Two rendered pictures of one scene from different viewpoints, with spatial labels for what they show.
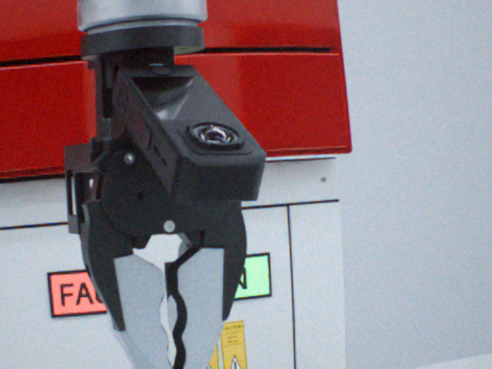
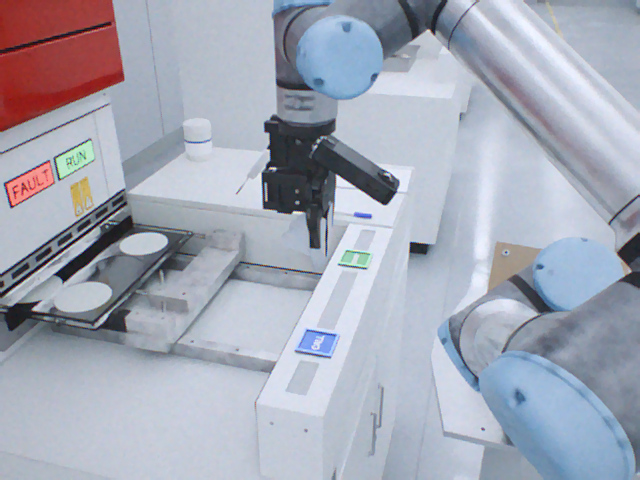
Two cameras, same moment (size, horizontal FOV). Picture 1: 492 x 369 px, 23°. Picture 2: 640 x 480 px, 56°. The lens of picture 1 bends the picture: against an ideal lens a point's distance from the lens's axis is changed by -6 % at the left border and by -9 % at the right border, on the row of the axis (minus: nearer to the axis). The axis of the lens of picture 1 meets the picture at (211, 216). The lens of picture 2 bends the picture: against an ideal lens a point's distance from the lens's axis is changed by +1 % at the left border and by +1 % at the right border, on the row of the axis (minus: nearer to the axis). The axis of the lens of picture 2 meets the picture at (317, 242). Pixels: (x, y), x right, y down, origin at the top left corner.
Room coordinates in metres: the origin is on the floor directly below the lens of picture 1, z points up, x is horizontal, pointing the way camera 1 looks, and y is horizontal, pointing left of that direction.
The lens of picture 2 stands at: (0.25, 0.59, 1.52)
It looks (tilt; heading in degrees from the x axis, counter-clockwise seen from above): 29 degrees down; 308
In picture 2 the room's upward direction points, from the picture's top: straight up
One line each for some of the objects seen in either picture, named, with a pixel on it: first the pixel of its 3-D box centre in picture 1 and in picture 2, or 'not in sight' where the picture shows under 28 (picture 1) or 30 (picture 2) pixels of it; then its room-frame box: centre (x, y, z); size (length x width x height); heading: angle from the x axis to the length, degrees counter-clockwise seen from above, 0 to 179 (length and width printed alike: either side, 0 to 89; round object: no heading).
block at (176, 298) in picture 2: not in sight; (172, 297); (1.04, 0.02, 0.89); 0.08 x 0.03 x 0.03; 22
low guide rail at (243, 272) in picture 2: not in sight; (229, 270); (1.09, -0.18, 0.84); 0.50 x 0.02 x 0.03; 22
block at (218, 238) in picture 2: not in sight; (225, 238); (1.13, -0.21, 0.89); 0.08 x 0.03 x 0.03; 22
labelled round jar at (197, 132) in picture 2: not in sight; (198, 139); (1.41, -0.40, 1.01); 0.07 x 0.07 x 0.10
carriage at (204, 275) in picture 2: not in sight; (192, 289); (1.06, -0.05, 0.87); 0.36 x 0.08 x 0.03; 112
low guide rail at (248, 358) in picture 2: not in sight; (171, 343); (0.99, 0.07, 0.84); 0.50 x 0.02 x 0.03; 22
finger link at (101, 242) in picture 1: (124, 250); (315, 216); (0.67, 0.05, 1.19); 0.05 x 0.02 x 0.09; 112
